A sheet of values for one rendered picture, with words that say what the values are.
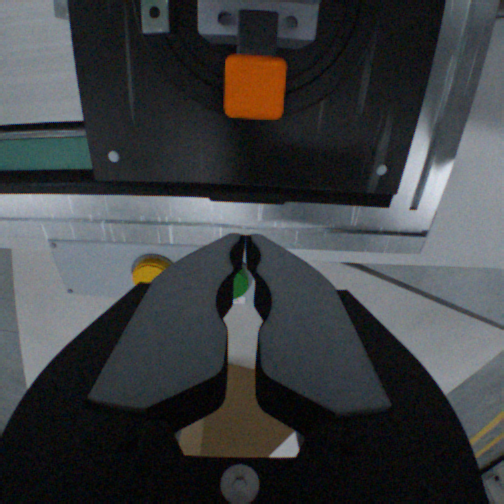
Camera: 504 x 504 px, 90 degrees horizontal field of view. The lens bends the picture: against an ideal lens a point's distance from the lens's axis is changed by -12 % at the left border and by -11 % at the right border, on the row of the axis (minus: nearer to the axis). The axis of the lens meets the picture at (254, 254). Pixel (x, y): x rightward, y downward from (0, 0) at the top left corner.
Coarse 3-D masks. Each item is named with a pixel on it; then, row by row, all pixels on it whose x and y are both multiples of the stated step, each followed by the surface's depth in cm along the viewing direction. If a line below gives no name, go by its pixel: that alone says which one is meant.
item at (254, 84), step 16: (240, 16) 9; (256, 16) 9; (272, 16) 9; (240, 32) 9; (256, 32) 9; (272, 32) 9; (240, 48) 9; (256, 48) 9; (272, 48) 9; (240, 64) 8; (256, 64) 8; (272, 64) 8; (240, 80) 9; (256, 80) 9; (272, 80) 9; (224, 96) 9; (240, 96) 9; (256, 96) 9; (272, 96) 9; (240, 112) 9; (256, 112) 9; (272, 112) 9
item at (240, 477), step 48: (144, 432) 5; (336, 432) 5; (48, 480) 4; (96, 480) 4; (144, 480) 4; (192, 480) 4; (240, 480) 4; (288, 480) 4; (336, 480) 4; (384, 480) 4
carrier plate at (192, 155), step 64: (128, 0) 15; (384, 0) 15; (128, 64) 17; (384, 64) 17; (128, 128) 19; (192, 128) 19; (256, 128) 19; (320, 128) 19; (384, 128) 19; (384, 192) 22
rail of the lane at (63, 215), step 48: (0, 192) 23; (48, 192) 23; (96, 192) 23; (144, 192) 23; (192, 192) 24; (240, 192) 22; (288, 192) 26; (336, 192) 26; (96, 240) 25; (144, 240) 25; (192, 240) 25; (288, 240) 25; (336, 240) 25; (384, 240) 25
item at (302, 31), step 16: (208, 0) 9; (224, 0) 9; (240, 0) 9; (256, 0) 9; (272, 0) 9; (288, 0) 8; (304, 0) 8; (320, 0) 8; (208, 16) 9; (224, 16) 9; (288, 16) 9; (304, 16) 9; (208, 32) 9; (224, 32) 9; (288, 32) 9; (304, 32) 9
